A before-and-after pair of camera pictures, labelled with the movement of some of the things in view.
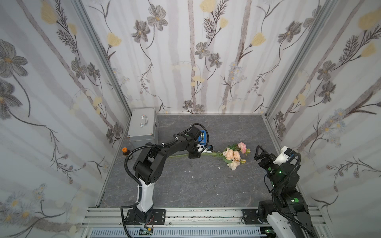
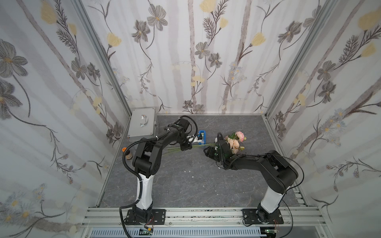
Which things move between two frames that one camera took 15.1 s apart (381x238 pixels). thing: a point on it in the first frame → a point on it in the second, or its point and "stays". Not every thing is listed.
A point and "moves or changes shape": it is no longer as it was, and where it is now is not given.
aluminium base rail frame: (188, 218) stays
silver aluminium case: (143, 127) stays
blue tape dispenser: (202, 139) stays
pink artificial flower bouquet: (233, 154) moves or changes shape
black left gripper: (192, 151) → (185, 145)
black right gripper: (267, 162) → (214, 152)
